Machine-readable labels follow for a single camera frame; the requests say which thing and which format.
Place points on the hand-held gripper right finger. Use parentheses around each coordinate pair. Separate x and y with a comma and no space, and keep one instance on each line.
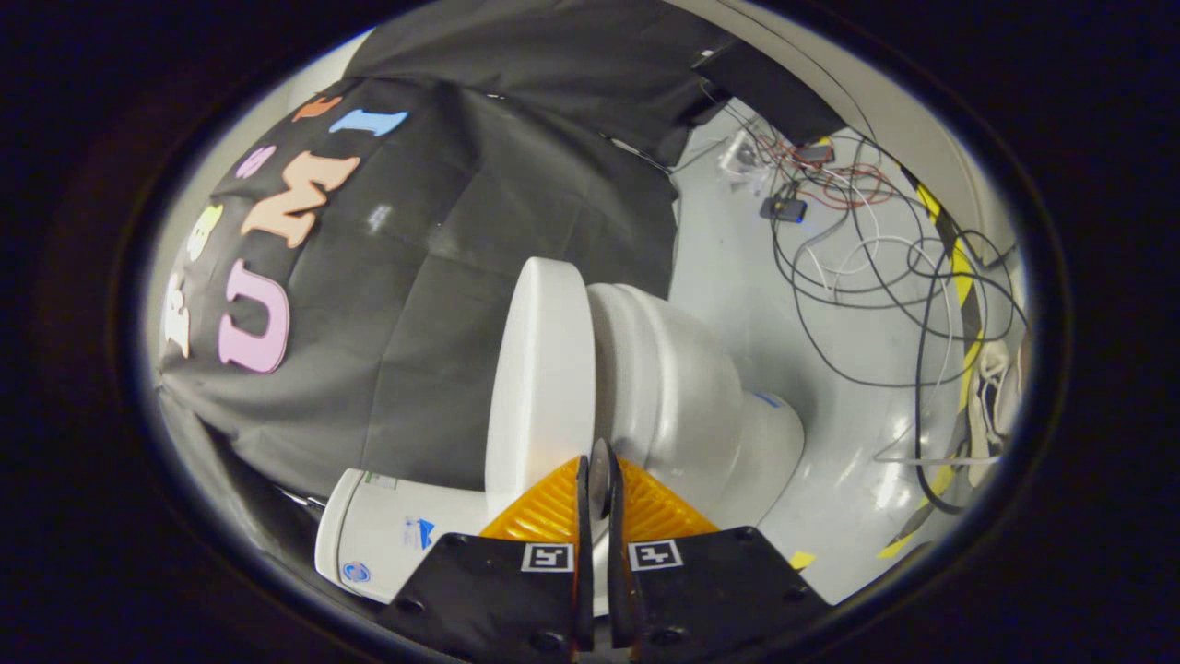
(719,590)

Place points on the small black electronic box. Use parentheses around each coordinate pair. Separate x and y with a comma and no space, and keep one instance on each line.
(784,210)

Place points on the black backdrop cloth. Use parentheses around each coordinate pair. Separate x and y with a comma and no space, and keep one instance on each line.
(479,184)

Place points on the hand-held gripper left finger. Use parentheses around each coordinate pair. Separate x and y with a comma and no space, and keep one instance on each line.
(498,599)

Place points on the white shoe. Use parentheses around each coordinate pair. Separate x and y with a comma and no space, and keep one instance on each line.
(994,397)

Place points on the white toilet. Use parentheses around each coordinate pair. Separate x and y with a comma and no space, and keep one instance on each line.
(682,387)

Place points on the white toilet lid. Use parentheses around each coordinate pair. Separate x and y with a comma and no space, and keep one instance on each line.
(539,369)

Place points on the clear plastic packet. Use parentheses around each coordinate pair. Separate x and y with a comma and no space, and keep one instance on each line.
(740,155)

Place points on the small yellow tape piece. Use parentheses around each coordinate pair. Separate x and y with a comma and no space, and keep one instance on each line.
(801,560)

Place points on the black and yellow floor tape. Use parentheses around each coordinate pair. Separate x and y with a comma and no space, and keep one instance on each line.
(961,272)

